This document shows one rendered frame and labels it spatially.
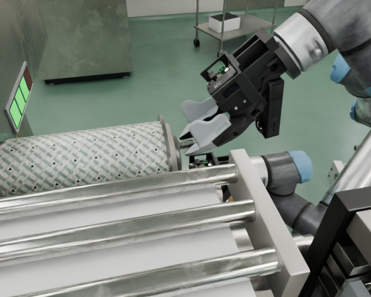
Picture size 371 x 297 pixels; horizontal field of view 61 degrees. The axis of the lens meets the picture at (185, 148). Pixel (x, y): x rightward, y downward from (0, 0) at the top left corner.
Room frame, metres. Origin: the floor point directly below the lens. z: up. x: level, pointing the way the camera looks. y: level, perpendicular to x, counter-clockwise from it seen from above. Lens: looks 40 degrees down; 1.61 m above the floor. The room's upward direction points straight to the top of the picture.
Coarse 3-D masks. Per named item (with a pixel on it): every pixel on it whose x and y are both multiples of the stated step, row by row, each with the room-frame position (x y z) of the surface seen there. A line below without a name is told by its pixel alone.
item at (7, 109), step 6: (24, 66) 0.81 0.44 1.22; (18, 78) 0.73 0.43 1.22; (24, 78) 0.77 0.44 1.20; (18, 84) 0.72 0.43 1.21; (12, 90) 0.68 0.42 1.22; (30, 90) 0.79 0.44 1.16; (12, 96) 0.65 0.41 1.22; (12, 102) 0.64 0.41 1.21; (6, 108) 0.60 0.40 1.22; (18, 108) 0.66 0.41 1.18; (24, 108) 0.69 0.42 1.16; (6, 114) 0.59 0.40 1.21; (12, 120) 0.60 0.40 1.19; (12, 126) 0.59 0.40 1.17; (18, 126) 0.61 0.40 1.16
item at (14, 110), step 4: (12, 104) 0.63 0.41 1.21; (12, 108) 0.62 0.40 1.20; (16, 108) 0.64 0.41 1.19; (12, 112) 0.61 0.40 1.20; (16, 112) 0.64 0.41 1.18; (12, 116) 0.60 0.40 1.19; (16, 116) 0.63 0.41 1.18; (20, 116) 0.65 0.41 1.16; (16, 120) 0.62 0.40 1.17; (16, 124) 0.61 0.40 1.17
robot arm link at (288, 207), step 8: (272, 192) 0.48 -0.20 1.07; (272, 200) 0.48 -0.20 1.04; (280, 200) 0.48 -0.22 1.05; (288, 200) 0.48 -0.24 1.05; (296, 200) 0.47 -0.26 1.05; (304, 200) 0.48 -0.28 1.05; (280, 208) 0.47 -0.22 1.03; (288, 208) 0.46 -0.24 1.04; (296, 208) 0.46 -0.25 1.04; (288, 216) 0.45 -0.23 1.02; (296, 216) 0.44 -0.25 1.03; (288, 224) 0.44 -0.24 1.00
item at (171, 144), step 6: (168, 126) 0.41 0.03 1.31; (168, 132) 0.39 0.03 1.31; (168, 138) 0.38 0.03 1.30; (0, 150) 0.35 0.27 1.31; (174, 150) 0.36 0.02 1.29; (174, 156) 0.36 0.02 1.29; (174, 162) 0.35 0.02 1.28; (174, 168) 0.35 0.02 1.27; (0, 186) 0.30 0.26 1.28; (0, 192) 0.30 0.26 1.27
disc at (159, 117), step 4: (160, 116) 0.42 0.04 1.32; (160, 120) 0.41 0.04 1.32; (164, 124) 0.39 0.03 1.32; (164, 128) 0.38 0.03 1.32; (164, 132) 0.38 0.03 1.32; (164, 136) 0.37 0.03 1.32; (164, 140) 0.37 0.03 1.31; (168, 144) 0.36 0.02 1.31; (168, 148) 0.35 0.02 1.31; (168, 152) 0.35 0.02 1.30; (168, 156) 0.34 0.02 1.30; (168, 160) 0.34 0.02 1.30; (168, 164) 0.34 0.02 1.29; (168, 168) 0.34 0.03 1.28; (172, 168) 0.34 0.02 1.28
